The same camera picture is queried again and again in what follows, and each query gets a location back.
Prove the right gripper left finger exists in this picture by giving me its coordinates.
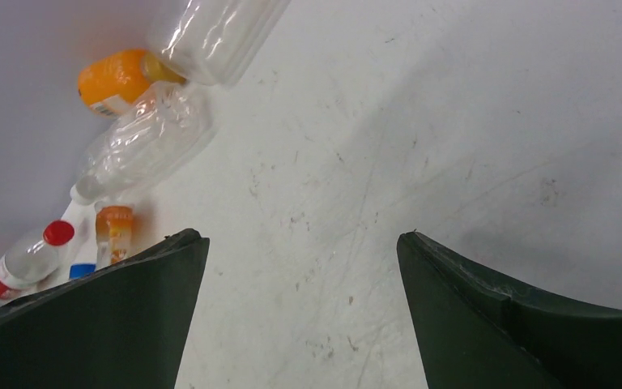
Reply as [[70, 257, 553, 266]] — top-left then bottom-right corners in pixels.
[[0, 229, 210, 388]]

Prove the clear bottle at wall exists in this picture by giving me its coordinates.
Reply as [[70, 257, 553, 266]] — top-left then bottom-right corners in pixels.
[[147, 0, 289, 87]]

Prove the pepsi bottle centre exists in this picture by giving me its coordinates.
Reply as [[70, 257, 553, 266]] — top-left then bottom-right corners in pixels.
[[68, 263, 96, 280]]

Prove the orange bottle at back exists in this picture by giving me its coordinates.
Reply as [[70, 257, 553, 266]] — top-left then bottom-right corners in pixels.
[[77, 49, 185, 118]]

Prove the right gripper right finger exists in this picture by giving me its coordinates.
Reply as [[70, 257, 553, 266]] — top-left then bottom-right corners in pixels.
[[396, 232, 622, 388]]

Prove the orange label slim bottle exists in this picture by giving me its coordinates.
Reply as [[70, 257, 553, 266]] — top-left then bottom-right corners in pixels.
[[95, 202, 134, 269]]

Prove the red label clear bottle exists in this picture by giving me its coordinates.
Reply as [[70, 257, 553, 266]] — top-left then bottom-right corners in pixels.
[[0, 220, 75, 301]]

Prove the clear crushed bottle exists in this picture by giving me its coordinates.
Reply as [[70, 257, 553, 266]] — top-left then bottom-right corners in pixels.
[[70, 81, 212, 205]]

